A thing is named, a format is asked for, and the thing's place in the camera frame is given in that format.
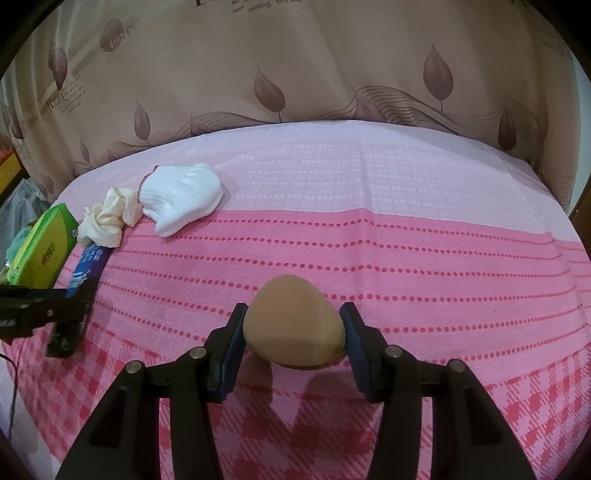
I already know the cream scrunchie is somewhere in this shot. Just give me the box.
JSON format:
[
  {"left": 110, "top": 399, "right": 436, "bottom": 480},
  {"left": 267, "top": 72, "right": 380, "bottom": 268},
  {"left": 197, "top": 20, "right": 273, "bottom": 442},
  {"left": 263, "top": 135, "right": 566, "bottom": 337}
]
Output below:
[{"left": 77, "top": 187, "right": 144, "bottom": 247}]

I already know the pink checked blanket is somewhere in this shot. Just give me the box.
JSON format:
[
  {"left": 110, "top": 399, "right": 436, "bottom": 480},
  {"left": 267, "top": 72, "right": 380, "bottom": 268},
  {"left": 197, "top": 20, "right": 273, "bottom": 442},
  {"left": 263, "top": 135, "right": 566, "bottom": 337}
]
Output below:
[{"left": 0, "top": 117, "right": 591, "bottom": 480}]

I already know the green tissue pack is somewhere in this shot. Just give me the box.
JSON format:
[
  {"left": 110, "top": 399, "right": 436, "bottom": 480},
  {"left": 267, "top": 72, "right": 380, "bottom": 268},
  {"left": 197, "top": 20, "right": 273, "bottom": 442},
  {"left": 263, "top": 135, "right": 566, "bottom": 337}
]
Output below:
[{"left": 9, "top": 204, "right": 80, "bottom": 289}]

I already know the beige leaf print curtain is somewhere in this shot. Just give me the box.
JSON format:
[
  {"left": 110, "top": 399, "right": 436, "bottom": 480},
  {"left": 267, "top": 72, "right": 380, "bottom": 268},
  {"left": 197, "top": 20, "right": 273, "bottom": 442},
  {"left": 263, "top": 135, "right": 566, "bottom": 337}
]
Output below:
[{"left": 0, "top": 0, "right": 591, "bottom": 217}]

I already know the beige makeup sponge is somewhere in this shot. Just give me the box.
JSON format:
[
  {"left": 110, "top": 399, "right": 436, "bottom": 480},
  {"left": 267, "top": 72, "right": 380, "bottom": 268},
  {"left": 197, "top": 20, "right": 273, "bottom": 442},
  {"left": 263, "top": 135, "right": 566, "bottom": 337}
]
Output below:
[{"left": 244, "top": 275, "right": 346, "bottom": 370}]

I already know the teal cloth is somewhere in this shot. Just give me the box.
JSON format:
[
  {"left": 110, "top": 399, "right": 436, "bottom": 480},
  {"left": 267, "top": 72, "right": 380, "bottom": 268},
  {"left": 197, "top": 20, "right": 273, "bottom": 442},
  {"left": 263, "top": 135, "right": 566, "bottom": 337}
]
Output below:
[{"left": 6, "top": 226, "right": 33, "bottom": 264}]

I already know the light blue plastic cover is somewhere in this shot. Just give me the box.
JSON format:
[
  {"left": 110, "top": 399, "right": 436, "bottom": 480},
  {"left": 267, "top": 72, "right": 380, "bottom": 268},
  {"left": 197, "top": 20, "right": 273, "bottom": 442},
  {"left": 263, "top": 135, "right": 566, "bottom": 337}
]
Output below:
[{"left": 0, "top": 178, "right": 51, "bottom": 241}]

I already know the blue packet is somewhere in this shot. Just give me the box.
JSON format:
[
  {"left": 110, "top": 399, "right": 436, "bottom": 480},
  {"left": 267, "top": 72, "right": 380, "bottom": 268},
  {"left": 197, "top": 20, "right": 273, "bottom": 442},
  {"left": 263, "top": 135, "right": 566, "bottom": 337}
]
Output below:
[{"left": 46, "top": 244, "right": 112, "bottom": 358}]

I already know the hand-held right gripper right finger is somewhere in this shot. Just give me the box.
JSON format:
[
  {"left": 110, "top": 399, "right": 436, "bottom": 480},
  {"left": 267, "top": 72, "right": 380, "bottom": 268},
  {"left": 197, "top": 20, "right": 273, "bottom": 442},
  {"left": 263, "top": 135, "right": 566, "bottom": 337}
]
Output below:
[{"left": 339, "top": 302, "right": 539, "bottom": 480}]

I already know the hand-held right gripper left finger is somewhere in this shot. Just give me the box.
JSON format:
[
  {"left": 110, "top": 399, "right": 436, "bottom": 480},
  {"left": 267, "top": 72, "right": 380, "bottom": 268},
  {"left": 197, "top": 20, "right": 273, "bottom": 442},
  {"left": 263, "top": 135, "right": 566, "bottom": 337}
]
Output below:
[{"left": 55, "top": 302, "right": 250, "bottom": 480}]

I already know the white knit glove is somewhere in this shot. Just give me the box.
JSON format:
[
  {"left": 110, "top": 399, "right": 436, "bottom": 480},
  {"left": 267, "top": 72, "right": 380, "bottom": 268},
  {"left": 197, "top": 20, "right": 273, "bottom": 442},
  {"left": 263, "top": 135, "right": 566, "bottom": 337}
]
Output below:
[{"left": 137, "top": 162, "right": 222, "bottom": 238}]

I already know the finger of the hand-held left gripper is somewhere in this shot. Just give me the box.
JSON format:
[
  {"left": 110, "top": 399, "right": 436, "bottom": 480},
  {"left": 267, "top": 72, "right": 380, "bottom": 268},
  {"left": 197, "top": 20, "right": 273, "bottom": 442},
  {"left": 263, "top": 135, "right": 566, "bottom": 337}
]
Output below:
[{"left": 46, "top": 277, "right": 99, "bottom": 330}]

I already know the red box with yellow label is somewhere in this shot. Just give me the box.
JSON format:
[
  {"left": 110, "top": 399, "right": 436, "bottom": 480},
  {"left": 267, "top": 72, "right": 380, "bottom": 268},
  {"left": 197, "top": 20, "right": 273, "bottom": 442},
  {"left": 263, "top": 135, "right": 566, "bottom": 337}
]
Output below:
[{"left": 0, "top": 145, "right": 26, "bottom": 197}]

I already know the black cable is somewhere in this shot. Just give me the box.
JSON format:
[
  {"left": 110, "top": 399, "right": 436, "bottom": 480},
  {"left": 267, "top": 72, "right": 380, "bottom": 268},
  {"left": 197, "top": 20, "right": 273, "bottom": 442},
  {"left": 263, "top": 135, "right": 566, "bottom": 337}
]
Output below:
[{"left": 0, "top": 353, "right": 23, "bottom": 444}]

